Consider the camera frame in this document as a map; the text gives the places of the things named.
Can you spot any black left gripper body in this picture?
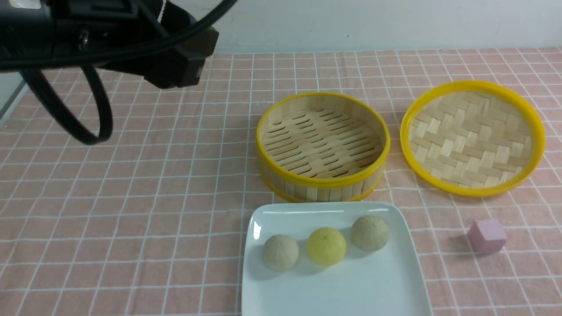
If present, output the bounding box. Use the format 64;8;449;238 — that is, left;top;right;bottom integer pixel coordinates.
105;0;220;89

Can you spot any pale beige steamed bun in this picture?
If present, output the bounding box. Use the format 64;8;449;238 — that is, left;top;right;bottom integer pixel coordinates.
262;234;300;272

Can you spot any yellow steamed bun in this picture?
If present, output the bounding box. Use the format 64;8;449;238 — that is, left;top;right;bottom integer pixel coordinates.
306;227;347;266

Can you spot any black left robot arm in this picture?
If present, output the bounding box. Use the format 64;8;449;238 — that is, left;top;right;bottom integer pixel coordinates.
0;0;219;89

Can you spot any white square plate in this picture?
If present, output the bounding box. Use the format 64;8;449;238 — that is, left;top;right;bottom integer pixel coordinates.
241;201;433;316

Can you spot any pink checkered tablecloth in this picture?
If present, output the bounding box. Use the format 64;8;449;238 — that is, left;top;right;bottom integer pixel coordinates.
0;47;561;316

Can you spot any bamboo steamer basket yellow rim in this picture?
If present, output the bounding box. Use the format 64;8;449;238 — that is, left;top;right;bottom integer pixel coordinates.
256;92;391;203

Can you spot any woven bamboo steamer lid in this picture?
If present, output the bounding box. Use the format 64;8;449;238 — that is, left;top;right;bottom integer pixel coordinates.
400;80;546;197

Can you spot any pink cube block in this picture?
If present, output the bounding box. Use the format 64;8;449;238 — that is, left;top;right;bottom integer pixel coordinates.
466;218;507;255

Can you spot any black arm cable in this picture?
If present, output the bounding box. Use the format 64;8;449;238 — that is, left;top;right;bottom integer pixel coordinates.
0;0;238;146

